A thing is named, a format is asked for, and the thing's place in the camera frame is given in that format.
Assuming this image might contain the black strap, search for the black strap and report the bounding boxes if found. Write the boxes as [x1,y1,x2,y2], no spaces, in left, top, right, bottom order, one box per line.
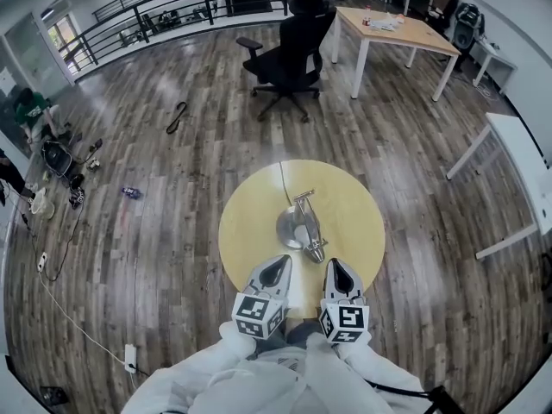
[166,101,189,135]

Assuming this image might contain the black metal railing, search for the black metal railing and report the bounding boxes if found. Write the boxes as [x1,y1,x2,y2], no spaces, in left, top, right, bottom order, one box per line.
[58,0,289,75]

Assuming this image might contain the person's right forearm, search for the person's right forearm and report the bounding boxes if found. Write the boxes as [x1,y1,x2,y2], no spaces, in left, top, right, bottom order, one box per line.
[334,329,426,394]

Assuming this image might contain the white mesh basket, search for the white mesh basket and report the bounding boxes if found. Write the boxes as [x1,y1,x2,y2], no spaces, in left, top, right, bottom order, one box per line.
[28,187,55,215]

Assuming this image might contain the white floor cable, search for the white floor cable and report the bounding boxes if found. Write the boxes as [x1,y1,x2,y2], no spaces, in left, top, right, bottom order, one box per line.
[41,269,150,377]

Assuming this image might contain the person's left forearm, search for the person's left forearm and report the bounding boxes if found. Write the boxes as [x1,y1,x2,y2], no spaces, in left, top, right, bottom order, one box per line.
[180,320,260,383]

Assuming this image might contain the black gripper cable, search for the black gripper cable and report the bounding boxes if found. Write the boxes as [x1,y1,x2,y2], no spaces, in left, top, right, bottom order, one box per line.
[366,377,432,398]

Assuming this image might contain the silver metal stand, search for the silver metal stand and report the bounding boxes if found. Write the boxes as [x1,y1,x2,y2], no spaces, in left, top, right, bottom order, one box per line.
[275,189,329,265]

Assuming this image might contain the white long table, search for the white long table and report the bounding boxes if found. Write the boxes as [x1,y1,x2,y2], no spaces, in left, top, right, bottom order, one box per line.
[446,112,552,261]

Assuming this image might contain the black office chair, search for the black office chair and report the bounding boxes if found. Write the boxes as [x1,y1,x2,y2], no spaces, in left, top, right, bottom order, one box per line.
[235,0,337,123]

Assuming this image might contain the person's white hooded top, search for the person's white hooded top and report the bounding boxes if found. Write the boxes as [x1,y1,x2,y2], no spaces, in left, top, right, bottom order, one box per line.
[122,345,428,414]

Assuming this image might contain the thin dark wire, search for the thin dark wire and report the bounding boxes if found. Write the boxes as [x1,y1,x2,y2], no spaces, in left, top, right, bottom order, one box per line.
[279,161,293,205]

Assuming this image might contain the white papers pile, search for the white papers pile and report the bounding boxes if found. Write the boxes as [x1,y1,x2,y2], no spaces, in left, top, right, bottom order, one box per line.
[371,13,406,32]

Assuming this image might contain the wooden-top table with white legs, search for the wooden-top table with white legs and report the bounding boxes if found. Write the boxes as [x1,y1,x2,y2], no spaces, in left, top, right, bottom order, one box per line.
[331,6,462,102]

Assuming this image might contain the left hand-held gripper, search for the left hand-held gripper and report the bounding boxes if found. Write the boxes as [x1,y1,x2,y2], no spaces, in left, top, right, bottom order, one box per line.
[231,254,293,340]

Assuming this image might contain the black round bag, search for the black round bag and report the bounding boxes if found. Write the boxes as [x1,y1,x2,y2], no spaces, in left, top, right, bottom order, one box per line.
[41,140,73,176]

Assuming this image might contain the black stand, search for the black stand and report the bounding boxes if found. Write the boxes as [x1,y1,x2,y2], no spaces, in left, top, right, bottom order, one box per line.
[424,386,461,414]

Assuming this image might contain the round yellow two-tier table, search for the round yellow two-tier table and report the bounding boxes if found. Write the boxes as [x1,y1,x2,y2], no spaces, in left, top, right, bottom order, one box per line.
[218,159,386,321]

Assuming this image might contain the person's grey trousers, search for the person's grey trousers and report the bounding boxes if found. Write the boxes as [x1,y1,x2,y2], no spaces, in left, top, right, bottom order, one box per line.
[256,320,323,357]

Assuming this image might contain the black flat pouch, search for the black flat pouch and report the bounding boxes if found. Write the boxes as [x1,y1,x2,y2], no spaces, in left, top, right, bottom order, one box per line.
[41,386,70,407]

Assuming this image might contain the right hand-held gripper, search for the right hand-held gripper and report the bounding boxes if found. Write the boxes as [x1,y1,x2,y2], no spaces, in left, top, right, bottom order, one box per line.
[318,257,371,344]

